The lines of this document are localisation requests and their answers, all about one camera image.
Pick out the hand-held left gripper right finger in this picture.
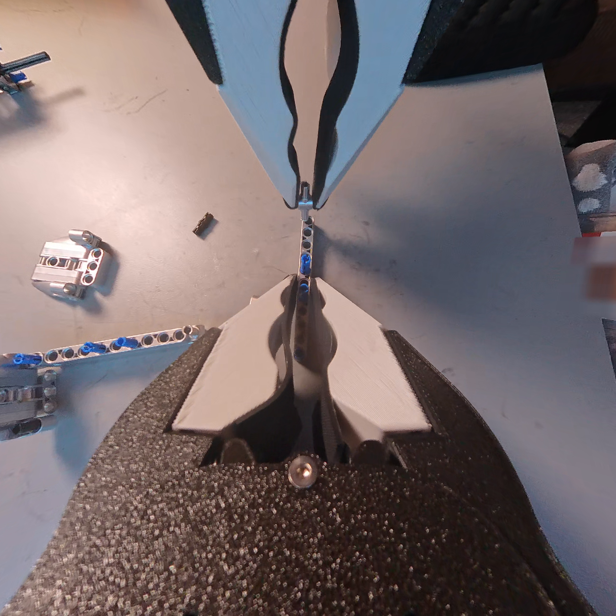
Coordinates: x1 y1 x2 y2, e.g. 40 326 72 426
315 278 433 462

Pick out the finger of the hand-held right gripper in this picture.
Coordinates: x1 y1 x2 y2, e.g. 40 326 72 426
312 0 432 210
203 0 303 211

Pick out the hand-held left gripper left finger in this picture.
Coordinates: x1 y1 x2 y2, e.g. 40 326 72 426
171 274 301 439

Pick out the grey holed beam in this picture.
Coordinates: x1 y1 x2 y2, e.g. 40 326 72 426
291 217 316 359

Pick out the small grey connector pin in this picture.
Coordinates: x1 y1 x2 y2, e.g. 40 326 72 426
296 182 316 222

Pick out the grey desk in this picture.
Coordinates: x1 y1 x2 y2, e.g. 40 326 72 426
0 0 616 616

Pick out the long grey beam panel assembly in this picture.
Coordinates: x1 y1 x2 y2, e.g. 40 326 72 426
0 325 205 441

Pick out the silver curved toy panel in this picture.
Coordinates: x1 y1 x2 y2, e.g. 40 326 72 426
31 230 107 300

